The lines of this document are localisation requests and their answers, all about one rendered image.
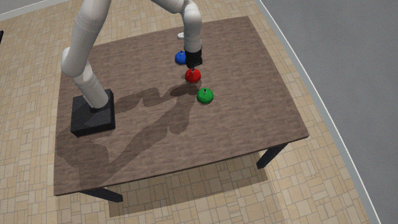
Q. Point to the blue bell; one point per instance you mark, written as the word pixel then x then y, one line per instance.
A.
pixel 180 57

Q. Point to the green dome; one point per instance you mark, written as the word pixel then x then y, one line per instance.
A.
pixel 204 95

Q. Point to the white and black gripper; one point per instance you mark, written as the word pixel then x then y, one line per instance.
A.
pixel 192 53

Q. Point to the red dome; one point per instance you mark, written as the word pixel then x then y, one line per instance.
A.
pixel 192 76

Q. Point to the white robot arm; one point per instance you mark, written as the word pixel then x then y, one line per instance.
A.
pixel 89 21

